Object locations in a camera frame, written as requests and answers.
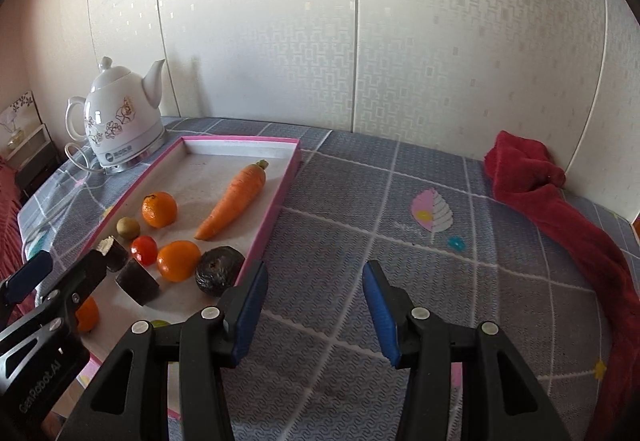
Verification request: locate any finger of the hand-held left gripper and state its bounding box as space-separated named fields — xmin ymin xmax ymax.
xmin=30 ymin=248 xmax=108 ymax=337
xmin=0 ymin=251 xmax=55 ymax=322

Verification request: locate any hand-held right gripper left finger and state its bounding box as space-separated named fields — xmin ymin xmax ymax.
xmin=67 ymin=260 xmax=269 ymax=441

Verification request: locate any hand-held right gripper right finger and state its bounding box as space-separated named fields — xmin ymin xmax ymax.
xmin=362 ymin=261 xmax=573 ymax=441

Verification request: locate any mandarin with black stem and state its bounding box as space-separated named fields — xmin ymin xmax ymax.
xmin=75 ymin=296 xmax=100 ymax=333

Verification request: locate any cut white mushroom piece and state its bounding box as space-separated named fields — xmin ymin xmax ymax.
xmin=96 ymin=236 xmax=132 ymax=273

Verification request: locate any dark wrinkled passion fruit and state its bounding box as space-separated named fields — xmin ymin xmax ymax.
xmin=195 ymin=246 xmax=246 ymax=297

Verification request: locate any dark purple sugarcane piece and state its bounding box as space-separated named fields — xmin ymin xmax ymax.
xmin=115 ymin=258 xmax=161 ymax=307

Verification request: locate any red cherry tomato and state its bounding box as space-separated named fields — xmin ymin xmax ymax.
xmin=130 ymin=235 xmax=159 ymax=267

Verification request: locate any small tan round fruit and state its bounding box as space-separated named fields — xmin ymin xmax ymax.
xmin=116 ymin=217 xmax=141 ymax=240

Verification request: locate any smooth oval orange fruit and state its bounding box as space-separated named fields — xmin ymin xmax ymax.
xmin=156 ymin=241 xmax=202 ymax=283

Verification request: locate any orange mandarin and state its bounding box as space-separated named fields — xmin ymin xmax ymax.
xmin=141 ymin=191 xmax=178 ymax=228

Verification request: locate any orange carrot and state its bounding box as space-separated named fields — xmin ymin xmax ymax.
xmin=194 ymin=160 xmax=269 ymax=241

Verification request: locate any pink rimmed white tray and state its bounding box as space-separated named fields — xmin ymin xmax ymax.
xmin=75 ymin=136 xmax=302 ymax=420

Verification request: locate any red patterned bedspread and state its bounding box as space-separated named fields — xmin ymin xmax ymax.
xmin=0 ymin=156 xmax=28 ymax=322

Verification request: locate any dark bedside cabinet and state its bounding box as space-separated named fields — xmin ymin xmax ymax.
xmin=12 ymin=123 xmax=61 ymax=199

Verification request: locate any grey checked tablecloth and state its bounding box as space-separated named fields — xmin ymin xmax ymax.
xmin=17 ymin=117 xmax=640 ymax=441

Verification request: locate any silver kettle base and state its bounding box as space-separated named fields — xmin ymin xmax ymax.
xmin=97 ymin=131 xmax=168 ymax=172

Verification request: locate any white floral ceramic kettle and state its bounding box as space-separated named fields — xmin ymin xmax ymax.
xmin=66 ymin=57 xmax=168 ymax=166

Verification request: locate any red towel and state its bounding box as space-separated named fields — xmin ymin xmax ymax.
xmin=484 ymin=131 xmax=640 ymax=427

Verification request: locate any white power cable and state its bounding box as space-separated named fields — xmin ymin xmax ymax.
xmin=20 ymin=143 xmax=108 ymax=252

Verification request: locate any floral picture frame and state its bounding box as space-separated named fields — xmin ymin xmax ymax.
xmin=0 ymin=90 xmax=41 ymax=152

